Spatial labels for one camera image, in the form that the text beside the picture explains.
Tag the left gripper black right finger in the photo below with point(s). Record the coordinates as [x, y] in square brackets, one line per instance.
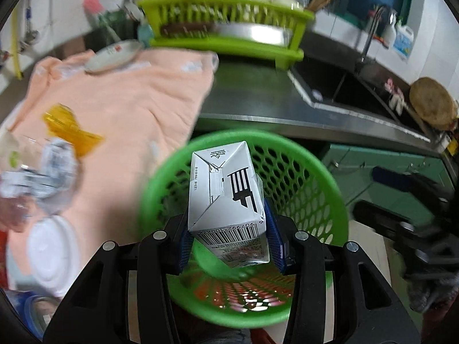
[366, 309]

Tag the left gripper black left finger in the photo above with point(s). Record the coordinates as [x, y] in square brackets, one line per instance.
[95, 309]

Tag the white plastic cup lid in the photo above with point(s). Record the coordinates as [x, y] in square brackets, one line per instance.
[53, 253]

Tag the white tissue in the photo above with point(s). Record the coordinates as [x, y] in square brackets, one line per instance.
[52, 185]

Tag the white milk carton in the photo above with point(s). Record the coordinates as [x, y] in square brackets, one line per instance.
[226, 205]

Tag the yellow plastic wrapper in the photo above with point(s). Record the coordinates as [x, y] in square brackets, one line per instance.
[61, 123]

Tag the green mesh trash basket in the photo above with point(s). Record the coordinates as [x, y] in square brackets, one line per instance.
[298, 186]

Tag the steel kitchen sink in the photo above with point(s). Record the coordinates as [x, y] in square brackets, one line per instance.
[328, 87]

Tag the round wooden cutting board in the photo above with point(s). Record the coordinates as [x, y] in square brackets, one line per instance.
[433, 103]

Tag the white detergent jug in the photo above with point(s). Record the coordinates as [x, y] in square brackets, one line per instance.
[404, 40]

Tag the peach pink towel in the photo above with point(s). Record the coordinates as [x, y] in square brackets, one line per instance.
[144, 112]

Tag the steel faucet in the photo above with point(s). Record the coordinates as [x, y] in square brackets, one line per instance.
[381, 9]

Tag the white ceramic plate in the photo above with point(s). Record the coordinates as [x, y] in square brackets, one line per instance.
[113, 56]

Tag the steel tray in rack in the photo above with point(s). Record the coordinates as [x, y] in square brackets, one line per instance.
[253, 32]

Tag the lime green dish rack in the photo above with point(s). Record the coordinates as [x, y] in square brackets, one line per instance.
[187, 24]

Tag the pink brush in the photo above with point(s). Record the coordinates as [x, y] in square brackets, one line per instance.
[94, 8]

